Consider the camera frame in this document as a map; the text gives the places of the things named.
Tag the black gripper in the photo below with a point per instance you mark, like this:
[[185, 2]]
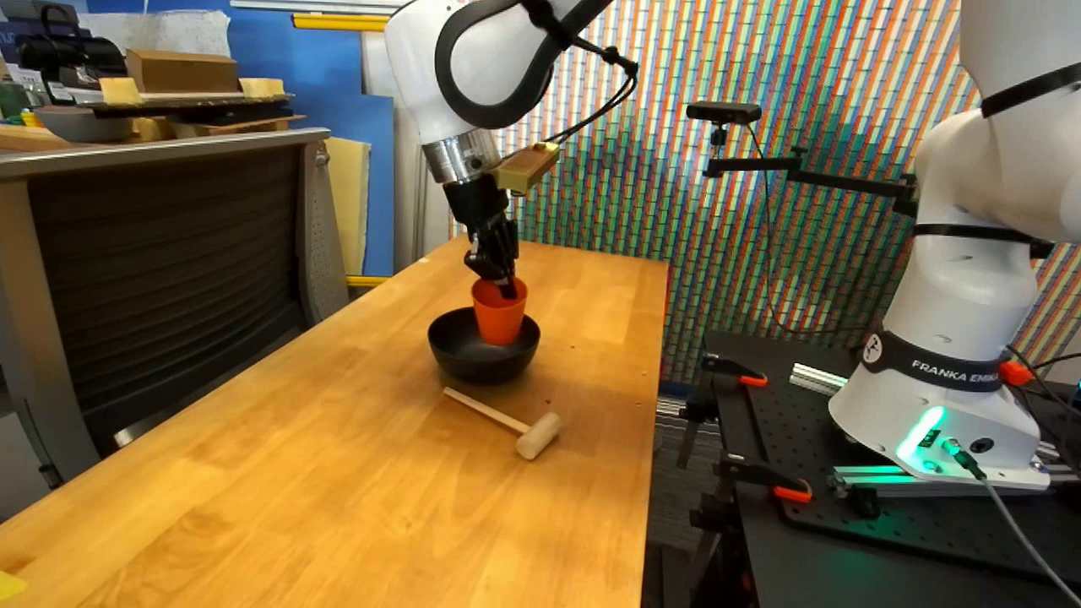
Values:
[[478, 202]]

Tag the orange plastic cup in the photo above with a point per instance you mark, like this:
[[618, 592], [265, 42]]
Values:
[[500, 316]]

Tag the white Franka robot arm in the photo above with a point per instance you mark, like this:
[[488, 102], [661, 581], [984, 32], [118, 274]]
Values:
[[967, 290]]

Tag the black bowl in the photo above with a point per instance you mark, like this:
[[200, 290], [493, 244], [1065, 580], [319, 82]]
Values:
[[467, 354]]

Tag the grey metal pole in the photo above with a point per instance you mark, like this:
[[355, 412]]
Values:
[[424, 215]]

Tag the beige wooden board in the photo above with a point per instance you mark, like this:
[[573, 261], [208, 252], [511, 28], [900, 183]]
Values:
[[351, 202]]

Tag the wooden mallet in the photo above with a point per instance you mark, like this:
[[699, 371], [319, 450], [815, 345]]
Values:
[[511, 419]]

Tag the striped backdrop panel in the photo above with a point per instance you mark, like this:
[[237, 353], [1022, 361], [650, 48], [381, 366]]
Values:
[[699, 259]]

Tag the orange-tipped black clamp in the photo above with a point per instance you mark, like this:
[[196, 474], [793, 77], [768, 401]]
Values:
[[772, 476], [738, 371]]

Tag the yellow bar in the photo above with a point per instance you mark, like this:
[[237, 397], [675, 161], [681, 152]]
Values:
[[342, 20]]

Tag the silver aluminium extrusion bar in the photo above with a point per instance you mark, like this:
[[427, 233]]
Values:
[[815, 380]]

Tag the brown cardboard box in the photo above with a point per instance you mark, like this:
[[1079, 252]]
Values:
[[182, 72]]

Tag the black bag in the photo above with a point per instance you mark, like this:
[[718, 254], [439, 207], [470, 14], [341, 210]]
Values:
[[70, 44]]

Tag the gold wrist camera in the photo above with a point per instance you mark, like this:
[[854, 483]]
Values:
[[530, 167]]

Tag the black camera on boom arm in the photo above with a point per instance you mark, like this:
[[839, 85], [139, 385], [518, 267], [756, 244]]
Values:
[[789, 169]]

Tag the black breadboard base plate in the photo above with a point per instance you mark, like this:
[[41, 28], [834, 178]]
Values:
[[789, 542]]

